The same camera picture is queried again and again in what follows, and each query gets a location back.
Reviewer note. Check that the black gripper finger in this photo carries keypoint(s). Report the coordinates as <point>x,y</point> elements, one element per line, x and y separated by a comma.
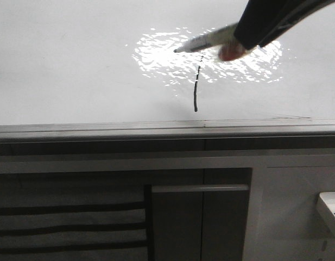
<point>263,21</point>

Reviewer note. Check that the white whiteboard marker black tip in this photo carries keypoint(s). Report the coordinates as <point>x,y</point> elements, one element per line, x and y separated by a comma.
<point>218,37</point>

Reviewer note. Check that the black marker stroke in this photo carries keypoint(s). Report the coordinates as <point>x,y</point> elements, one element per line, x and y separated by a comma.
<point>195,103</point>

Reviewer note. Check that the white tray at right edge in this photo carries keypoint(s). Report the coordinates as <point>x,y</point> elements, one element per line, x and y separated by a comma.
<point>326,209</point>

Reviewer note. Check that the dark grey cabinet panel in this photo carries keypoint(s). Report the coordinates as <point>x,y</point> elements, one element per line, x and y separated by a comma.
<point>199,222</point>

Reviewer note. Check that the white whiteboard with metal frame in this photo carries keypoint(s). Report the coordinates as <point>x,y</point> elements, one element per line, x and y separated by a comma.
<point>107,70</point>

